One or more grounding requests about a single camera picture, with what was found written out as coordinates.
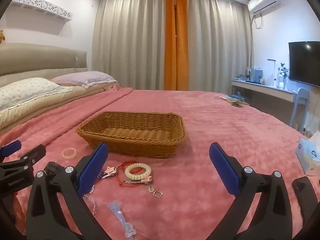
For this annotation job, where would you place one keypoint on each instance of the pink fleece blanket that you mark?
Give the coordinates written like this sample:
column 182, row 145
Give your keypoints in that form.
column 225, row 130

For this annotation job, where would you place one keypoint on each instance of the yellow flower decoration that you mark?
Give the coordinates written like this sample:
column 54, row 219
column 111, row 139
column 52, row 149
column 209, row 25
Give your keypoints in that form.
column 2, row 36

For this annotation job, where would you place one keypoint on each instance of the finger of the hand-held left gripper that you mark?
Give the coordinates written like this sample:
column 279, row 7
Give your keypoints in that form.
column 35, row 152
column 11, row 147

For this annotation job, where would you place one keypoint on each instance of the white desk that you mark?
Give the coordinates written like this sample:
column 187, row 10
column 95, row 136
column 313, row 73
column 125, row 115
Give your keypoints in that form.
column 262, row 88

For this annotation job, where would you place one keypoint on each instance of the orange curtain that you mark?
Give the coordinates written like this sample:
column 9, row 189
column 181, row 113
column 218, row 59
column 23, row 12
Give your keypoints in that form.
column 171, row 42

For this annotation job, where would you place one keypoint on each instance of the blue tissue pack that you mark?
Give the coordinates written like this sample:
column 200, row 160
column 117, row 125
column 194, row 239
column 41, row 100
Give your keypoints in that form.
column 308, row 155

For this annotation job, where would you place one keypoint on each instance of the white carved wall shelf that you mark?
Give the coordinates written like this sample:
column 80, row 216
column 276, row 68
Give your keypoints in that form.
column 42, row 6

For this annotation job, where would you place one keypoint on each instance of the white air conditioner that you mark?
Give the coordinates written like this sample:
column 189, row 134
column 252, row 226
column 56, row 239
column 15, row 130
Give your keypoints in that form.
column 263, row 1

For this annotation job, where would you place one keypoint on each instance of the white vase with flowers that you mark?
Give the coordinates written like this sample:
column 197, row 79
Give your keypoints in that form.
column 283, row 75

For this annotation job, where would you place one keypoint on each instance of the boxes on desk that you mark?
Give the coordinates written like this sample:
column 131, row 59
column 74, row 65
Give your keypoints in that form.
column 257, row 73

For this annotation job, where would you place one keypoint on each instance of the purple pillow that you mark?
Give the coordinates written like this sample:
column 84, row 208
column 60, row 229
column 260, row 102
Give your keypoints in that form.
column 85, row 78

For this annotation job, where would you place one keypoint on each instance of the white desk lamp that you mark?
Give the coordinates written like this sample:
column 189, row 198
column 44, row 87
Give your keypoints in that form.
column 273, row 61

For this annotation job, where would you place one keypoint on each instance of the black wall television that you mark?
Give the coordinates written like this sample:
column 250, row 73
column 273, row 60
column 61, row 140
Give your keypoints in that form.
column 305, row 63

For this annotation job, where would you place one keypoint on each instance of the beige folded quilt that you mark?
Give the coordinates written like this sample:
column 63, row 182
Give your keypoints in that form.
column 50, row 102

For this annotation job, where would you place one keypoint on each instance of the pink star hair clip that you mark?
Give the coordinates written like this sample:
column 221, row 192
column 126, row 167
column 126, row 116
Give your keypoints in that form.
column 110, row 170
column 147, row 179

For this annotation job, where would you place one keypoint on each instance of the light blue chair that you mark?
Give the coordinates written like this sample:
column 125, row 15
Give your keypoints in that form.
column 301, row 102

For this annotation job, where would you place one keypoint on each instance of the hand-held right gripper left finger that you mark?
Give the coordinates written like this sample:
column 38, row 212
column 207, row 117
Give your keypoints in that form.
column 88, row 172

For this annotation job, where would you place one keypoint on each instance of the blue bow hair clip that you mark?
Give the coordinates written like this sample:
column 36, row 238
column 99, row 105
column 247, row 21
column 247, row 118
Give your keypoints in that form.
column 117, row 211

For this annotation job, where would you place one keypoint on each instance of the grey curtain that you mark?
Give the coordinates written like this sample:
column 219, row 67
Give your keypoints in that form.
column 217, row 45
column 130, row 42

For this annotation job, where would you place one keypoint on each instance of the beige padded headboard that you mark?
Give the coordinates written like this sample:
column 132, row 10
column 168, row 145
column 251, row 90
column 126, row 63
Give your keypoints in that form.
column 37, row 57

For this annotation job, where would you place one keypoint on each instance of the brown wicker basket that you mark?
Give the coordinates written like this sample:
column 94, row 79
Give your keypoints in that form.
column 130, row 135

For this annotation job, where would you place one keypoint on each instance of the white floral pillow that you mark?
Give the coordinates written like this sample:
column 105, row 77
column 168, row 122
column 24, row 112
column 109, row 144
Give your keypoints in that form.
column 27, row 90

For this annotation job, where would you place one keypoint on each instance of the silver square pendant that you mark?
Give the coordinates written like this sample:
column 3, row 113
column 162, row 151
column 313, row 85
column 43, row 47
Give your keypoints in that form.
column 150, row 189

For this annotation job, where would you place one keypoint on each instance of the colourful books on bed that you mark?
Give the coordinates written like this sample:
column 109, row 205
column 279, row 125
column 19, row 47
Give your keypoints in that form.
column 232, row 100

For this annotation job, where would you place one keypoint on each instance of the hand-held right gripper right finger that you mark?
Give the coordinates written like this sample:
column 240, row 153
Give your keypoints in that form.
column 225, row 170

